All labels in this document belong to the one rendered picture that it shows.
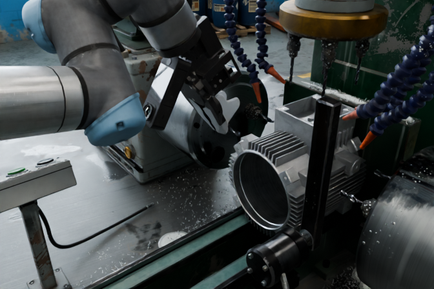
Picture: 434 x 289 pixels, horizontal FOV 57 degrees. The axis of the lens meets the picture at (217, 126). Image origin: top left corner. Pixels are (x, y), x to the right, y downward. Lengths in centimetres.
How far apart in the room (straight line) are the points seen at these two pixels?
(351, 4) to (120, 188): 78
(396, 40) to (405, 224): 43
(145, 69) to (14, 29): 526
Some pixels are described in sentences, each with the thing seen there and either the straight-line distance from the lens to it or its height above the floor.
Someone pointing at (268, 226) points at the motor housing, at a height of 94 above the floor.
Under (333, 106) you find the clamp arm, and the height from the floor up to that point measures 125.
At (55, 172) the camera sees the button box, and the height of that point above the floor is 106.
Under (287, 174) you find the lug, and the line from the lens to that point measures 68.
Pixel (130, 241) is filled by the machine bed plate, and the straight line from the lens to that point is 99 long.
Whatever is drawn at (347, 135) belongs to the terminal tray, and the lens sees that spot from 81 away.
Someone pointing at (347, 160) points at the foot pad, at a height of 107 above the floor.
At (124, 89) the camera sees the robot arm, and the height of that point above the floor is 129.
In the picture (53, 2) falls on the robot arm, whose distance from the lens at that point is 55.
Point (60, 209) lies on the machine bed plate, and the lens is 113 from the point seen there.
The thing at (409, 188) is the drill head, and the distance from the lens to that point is 61.
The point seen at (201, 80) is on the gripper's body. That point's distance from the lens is 61.
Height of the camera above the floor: 146
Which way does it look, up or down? 27 degrees down
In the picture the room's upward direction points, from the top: straight up
